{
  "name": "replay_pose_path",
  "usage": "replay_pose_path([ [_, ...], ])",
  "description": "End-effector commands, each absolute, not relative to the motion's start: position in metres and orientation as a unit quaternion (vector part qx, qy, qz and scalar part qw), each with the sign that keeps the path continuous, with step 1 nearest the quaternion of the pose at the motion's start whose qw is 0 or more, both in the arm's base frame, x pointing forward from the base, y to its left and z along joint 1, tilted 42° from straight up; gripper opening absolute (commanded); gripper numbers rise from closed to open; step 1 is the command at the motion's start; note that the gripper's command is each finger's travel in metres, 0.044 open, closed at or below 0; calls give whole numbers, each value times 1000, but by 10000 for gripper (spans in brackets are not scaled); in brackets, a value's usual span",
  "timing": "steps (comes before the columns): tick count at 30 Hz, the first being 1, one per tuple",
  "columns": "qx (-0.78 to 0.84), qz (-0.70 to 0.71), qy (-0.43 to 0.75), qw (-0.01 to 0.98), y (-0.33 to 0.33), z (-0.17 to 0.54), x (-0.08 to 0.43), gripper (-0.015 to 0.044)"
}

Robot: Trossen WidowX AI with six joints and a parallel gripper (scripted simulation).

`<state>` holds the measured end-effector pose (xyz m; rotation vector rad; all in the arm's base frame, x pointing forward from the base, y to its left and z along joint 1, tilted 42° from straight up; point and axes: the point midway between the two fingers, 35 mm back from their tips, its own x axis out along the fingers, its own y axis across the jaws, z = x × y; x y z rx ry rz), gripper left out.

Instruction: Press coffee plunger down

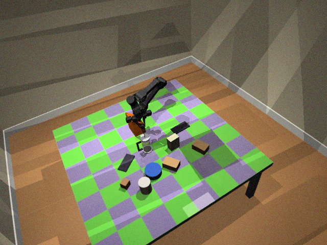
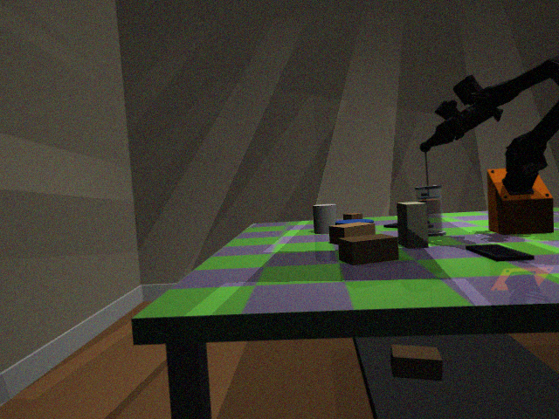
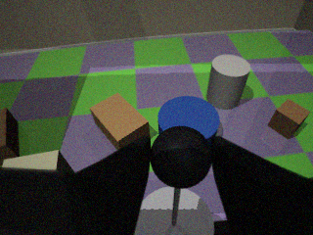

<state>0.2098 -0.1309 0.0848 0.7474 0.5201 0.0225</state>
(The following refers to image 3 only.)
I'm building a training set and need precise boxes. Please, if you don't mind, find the blue cylinder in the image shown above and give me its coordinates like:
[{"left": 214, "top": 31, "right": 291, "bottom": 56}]
[{"left": 157, "top": 96, "right": 219, "bottom": 145}]

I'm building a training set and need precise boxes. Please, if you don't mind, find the grey cylinder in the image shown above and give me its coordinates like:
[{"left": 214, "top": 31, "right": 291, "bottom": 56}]
[{"left": 206, "top": 54, "right": 250, "bottom": 110}]

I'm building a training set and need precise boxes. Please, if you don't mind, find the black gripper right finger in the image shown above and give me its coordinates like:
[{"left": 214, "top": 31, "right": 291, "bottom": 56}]
[{"left": 210, "top": 136, "right": 313, "bottom": 235}]

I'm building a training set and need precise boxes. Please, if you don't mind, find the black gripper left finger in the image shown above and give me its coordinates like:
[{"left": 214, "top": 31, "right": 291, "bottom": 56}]
[{"left": 0, "top": 136, "right": 151, "bottom": 235}]

